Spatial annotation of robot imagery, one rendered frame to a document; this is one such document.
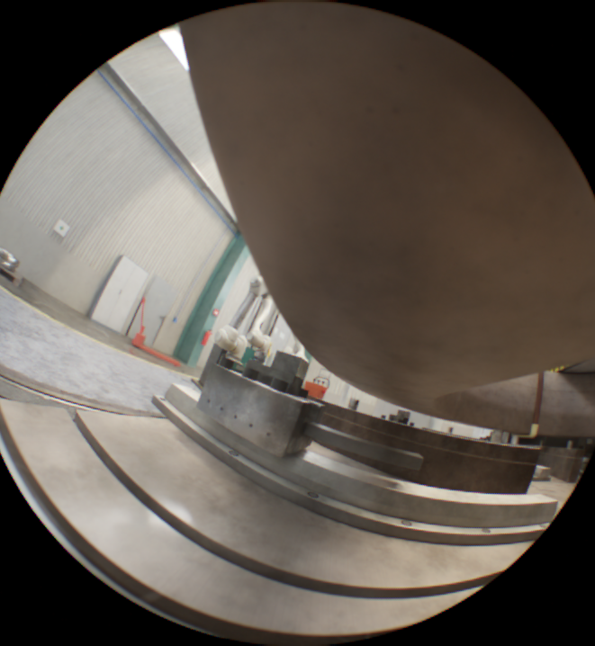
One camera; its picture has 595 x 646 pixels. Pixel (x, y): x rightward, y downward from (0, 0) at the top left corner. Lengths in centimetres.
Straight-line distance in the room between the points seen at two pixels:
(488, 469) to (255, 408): 145
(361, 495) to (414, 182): 84
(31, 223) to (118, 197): 269
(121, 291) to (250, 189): 642
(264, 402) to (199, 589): 63
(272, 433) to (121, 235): 683
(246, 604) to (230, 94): 60
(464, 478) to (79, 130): 918
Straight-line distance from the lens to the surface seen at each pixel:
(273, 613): 48
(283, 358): 92
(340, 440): 85
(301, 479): 86
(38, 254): 688
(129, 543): 50
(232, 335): 198
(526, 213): 18
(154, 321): 765
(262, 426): 80
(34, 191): 725
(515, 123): 15
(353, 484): 84
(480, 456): 163
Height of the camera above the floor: 71
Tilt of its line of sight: 16 degrees up
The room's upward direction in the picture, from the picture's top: 21 degrees clockwise
